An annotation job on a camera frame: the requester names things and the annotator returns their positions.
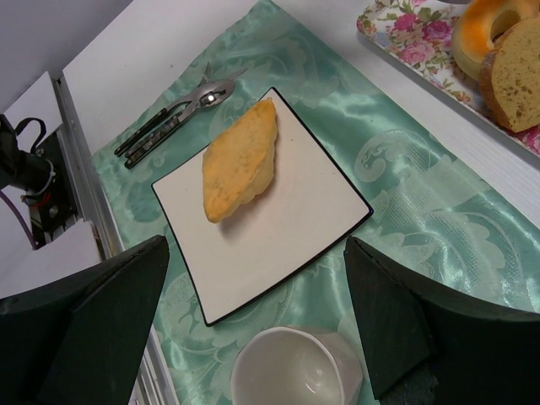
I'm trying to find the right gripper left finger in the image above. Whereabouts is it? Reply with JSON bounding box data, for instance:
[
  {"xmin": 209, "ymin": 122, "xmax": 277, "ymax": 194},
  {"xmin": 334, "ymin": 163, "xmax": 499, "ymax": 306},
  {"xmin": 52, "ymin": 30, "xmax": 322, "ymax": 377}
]
[{"xmin": 1, "ymin": 235, "xmax": 170, "ymax": 404}]

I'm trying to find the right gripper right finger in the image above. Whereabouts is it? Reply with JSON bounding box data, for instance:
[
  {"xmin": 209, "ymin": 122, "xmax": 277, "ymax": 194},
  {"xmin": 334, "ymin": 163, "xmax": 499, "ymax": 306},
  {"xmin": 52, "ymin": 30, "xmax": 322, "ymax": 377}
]
[{"xmin": 344, "ymin": 237, "xmax": 539, "ymax": 404}]

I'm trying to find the yellow toast bread slice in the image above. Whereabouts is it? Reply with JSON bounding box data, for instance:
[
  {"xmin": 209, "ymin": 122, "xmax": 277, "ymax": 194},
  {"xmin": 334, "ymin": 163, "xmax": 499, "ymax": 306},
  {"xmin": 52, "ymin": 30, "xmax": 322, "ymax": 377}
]
[{"xmin": 202, "ymin": 99, "xmax": 278, "ymax": 224}]

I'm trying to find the brown bread slice front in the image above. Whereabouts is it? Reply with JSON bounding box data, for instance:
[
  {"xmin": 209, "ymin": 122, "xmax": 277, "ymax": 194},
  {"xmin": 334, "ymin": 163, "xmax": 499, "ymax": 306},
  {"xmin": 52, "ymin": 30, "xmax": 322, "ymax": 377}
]
[{"xmin": 478, "ymin": 17, "xmax": 539, "ymax": 132}]

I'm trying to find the pink and white mug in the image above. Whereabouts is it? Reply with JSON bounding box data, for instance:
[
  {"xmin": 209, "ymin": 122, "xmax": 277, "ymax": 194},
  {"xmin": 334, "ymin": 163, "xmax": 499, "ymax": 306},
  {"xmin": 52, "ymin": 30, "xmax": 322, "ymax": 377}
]
[{"xmin": 230, "ymin": 326, "xmax": 364, "ymax": 404}]

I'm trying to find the green satin placemat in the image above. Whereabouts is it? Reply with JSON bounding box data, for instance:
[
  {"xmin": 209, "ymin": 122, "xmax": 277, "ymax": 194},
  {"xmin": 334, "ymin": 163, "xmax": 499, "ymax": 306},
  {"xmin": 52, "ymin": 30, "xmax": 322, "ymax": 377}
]
[{"xmin": 92, "ymin": 1, "xmax": 539, "ymax": 404}]

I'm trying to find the floral serving tray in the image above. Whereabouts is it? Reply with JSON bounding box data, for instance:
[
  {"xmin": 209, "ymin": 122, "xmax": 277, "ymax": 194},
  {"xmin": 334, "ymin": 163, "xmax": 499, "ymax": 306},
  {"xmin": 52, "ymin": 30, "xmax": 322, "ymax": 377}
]
[{"xmin": 357, "ymin": 1, "xmax": 539, "ymax": 154}]

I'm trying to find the orange glazed donut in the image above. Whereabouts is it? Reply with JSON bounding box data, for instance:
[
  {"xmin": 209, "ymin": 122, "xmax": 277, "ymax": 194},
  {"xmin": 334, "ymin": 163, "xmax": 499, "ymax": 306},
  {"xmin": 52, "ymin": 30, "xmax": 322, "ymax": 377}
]
[{"xmin": 451, "ymin": 0, "xmax": 539, "ymax": 81}]

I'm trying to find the aluminium frame rail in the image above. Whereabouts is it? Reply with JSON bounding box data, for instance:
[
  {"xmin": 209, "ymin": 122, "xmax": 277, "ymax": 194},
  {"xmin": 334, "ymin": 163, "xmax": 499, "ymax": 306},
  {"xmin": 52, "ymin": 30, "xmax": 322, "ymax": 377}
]
[{"xmin": 53, "ymin": 77, "xmax": 179, "ymax": 404}]

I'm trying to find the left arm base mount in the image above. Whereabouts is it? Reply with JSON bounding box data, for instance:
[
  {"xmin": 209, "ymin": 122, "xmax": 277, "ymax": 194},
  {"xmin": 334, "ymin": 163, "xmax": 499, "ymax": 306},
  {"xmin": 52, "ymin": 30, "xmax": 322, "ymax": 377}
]
[{"xmin": 1, "ymin": 115, "xmax": 79, "ymax": 250}]

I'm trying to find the silver fork patterned handle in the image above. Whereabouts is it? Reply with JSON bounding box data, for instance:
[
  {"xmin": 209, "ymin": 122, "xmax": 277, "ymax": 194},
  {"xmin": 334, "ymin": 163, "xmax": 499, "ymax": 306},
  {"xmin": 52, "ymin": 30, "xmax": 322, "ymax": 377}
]
[{"xmin": 113, "ymin": 62, "xmax": 214, "ymax": 156}]

